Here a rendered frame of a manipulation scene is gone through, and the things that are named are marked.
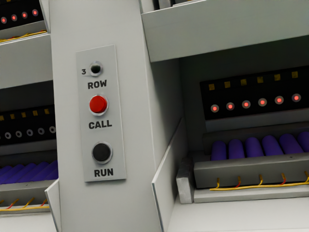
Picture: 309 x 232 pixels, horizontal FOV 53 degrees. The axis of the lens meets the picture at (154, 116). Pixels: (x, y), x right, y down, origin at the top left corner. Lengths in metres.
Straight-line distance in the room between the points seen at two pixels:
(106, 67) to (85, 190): 0.11
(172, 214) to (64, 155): 0.11
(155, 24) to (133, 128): 0.10
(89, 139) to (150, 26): 0.12
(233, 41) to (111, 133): 0.14
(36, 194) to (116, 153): 0.14
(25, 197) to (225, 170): 0.23
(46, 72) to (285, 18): 0.23
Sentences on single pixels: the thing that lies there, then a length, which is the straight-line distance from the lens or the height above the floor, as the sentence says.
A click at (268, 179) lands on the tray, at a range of 0.33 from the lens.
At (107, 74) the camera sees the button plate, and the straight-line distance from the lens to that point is 0.29.
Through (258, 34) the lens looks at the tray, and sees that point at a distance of 0.29.
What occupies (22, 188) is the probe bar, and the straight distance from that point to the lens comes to 0.39.
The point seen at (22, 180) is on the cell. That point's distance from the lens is 0.43.
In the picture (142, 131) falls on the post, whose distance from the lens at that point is 0.27.
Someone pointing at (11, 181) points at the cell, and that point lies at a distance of 0.45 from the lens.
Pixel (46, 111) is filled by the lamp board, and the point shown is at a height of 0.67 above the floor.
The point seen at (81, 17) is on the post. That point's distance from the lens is 0.32.
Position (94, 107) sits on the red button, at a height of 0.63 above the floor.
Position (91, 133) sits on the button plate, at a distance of 0.29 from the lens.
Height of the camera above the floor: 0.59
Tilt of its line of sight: 7 degrees up
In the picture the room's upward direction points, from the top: 6 degrees counter-clockwise
